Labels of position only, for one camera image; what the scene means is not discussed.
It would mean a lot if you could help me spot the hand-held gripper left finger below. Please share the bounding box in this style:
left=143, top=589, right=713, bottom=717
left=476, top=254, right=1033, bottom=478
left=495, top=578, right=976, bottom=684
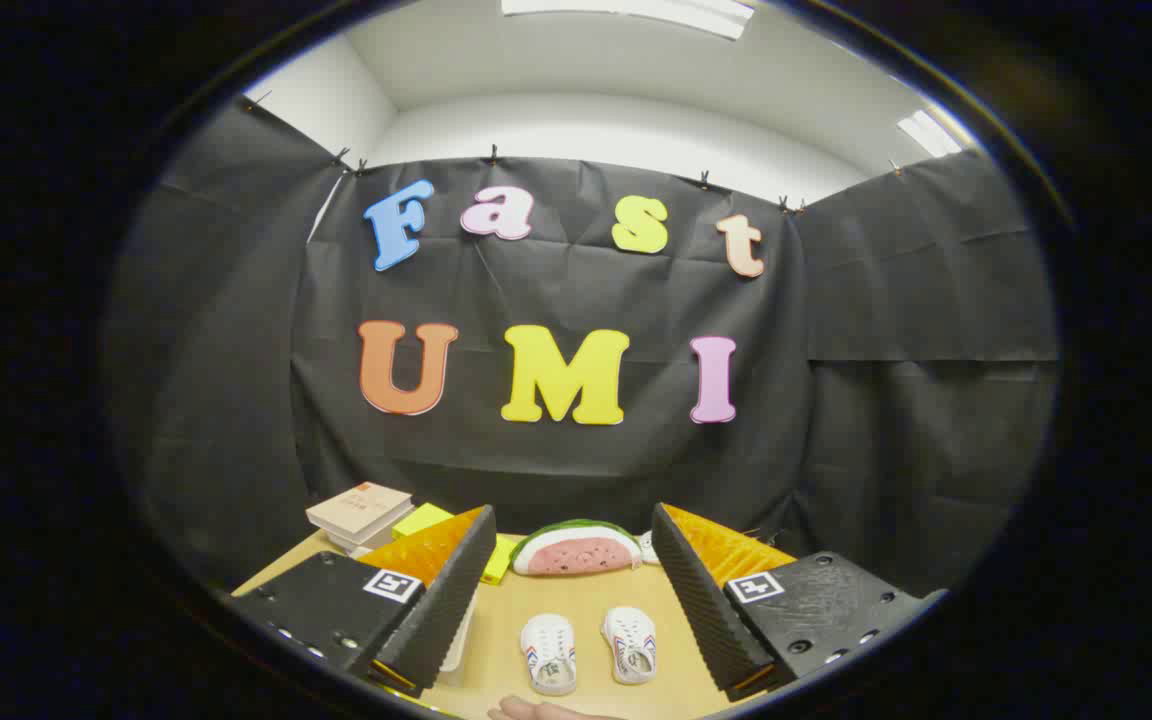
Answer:
left=226, top=505, right=498, bottom=699

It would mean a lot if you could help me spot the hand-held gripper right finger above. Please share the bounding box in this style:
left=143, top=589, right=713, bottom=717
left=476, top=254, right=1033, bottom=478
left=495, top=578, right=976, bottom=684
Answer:
left=650, top=503, right=949, bottom=703

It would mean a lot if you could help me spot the cream fabric storage box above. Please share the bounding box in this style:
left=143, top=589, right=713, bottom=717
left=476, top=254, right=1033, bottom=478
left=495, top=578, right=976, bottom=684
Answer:
left=439, top=590, right=479, bottom=687

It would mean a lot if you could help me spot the white canvas shoe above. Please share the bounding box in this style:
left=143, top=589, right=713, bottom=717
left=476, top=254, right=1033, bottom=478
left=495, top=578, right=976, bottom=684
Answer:
left=520, top=613, right=578, bottom=697
left=602, top=606, right=658, bottom=686

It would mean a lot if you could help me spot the yellow book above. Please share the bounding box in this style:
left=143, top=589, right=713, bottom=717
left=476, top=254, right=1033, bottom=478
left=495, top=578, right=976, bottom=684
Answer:
left=391, top=503, right=518, bottom=587

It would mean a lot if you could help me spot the grey book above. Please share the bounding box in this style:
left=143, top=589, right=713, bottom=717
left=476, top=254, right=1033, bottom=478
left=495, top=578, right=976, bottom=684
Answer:
left=324, top=515, right=417, bottom=558

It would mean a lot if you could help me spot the beige book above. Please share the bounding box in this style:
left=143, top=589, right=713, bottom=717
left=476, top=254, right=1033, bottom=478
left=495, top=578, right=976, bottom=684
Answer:
left=305, top=481, right=415, bottom=537

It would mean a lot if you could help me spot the watermelon slice plush toy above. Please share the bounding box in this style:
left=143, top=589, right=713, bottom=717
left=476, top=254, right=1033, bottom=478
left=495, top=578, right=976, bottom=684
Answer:
left=509, top=519, right=645, bottom=578

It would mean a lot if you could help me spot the small ceiling light panel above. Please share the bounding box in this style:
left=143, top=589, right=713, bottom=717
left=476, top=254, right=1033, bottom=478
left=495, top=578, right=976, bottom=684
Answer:
left=896, top=108, right=964, bottom=159

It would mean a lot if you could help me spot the long ceiling light panel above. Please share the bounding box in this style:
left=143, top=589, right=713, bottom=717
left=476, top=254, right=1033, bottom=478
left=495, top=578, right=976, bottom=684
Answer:
left=501, top=0, right=755, bottom=42

